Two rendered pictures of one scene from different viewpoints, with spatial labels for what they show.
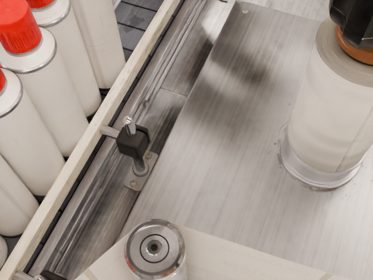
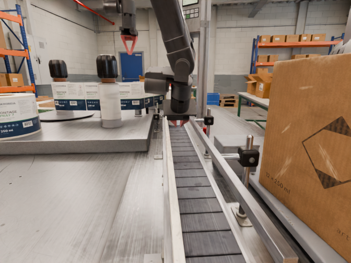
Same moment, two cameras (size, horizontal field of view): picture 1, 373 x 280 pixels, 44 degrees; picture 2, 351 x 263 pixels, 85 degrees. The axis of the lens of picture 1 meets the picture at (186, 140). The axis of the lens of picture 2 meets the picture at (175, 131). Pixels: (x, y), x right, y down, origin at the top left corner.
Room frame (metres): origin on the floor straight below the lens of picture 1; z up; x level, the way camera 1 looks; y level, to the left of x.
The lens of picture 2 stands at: (1.11, -0.31, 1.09)
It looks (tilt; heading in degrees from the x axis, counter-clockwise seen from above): 16 degrees down; 151
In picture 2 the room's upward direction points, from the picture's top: straight up
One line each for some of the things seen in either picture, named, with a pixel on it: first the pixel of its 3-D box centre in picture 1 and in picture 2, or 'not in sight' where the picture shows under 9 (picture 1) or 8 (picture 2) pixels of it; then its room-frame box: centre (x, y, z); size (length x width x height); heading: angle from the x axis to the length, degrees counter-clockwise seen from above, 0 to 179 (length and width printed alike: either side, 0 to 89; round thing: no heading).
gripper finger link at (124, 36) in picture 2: not in sight; (129, 43); (0.21, -0.04, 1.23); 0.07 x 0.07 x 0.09; 64
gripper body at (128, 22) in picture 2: not in sight; (128, 24); (0.23, -0.04, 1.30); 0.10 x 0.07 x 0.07; 154
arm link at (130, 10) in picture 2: not in sight; (127, 8); (0.22, -0.05, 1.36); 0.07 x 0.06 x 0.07; 53
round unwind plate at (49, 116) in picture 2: not in sight; (65, 115); (-0.12, -0.33, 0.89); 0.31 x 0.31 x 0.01
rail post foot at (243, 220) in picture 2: not in sight; (241, 214); (0.90, -0.05, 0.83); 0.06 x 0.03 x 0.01; 153
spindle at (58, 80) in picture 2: not in sight; (61, 87); (-0.12, -0.33, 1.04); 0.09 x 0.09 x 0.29
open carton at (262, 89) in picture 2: not in sight; (268, 85); (-0.88, 2.46, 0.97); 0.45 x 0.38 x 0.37; 56
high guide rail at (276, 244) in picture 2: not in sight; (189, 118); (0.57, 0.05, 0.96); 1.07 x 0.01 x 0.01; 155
